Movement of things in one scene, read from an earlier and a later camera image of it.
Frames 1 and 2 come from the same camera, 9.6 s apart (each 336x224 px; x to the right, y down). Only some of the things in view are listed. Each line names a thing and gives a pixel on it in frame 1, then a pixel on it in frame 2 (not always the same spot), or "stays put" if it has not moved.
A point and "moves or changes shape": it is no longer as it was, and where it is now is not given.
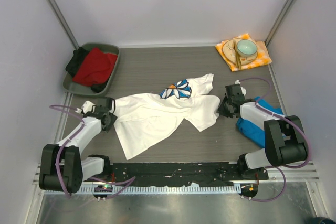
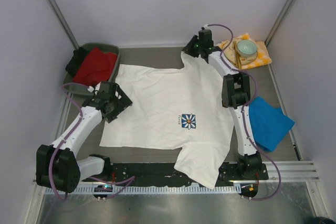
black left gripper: [113, 119] → [123, 102]
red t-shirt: [95, 67] stays put
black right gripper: [221, 110] → [188, 48]
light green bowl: [247, 48] stays put
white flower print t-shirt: [142, 119] moves or changes shape
